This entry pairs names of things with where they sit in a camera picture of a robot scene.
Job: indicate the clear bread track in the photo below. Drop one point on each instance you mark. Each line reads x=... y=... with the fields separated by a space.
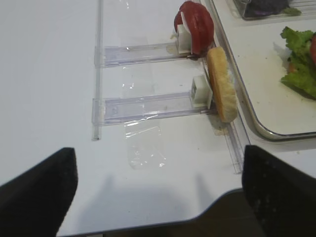
x=122 y=110

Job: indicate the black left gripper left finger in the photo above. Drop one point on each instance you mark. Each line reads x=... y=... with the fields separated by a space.
x=35 y=203

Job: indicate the white bread pusher block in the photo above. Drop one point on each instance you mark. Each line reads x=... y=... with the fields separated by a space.
x=201 y=93

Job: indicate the purple cabbage piece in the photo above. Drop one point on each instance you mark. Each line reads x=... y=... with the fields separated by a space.
x=263 y=8

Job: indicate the clear tape patch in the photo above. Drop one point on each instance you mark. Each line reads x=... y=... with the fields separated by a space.
x=143 y=138

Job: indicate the upright tomato slices stack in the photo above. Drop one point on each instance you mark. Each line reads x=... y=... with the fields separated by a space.
x=200 y=25

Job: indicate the white tomato pusher block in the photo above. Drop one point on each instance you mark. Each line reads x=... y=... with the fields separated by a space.
x=183 y=39

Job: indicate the tomato slice on lettuce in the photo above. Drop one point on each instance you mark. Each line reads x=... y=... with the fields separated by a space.
x=313 y=49

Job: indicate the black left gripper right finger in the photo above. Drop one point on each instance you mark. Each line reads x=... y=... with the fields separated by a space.
x=283 y=198

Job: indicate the clear tomato track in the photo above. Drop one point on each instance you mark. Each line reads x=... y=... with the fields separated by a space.
x=113 y=56

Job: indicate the metal baking tray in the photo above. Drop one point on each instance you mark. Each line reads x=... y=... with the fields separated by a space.
x=259 y=59

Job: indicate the white bread bun half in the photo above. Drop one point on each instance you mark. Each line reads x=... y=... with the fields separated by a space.
x=223 y=88

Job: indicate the green lettuce leaf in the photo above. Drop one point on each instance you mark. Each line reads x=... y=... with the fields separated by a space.
x=301 y=74

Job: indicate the clear rail far left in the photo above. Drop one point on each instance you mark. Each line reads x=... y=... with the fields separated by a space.
x=98 y=74

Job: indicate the clear plastic container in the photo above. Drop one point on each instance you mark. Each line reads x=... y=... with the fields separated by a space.
x=305 y=8

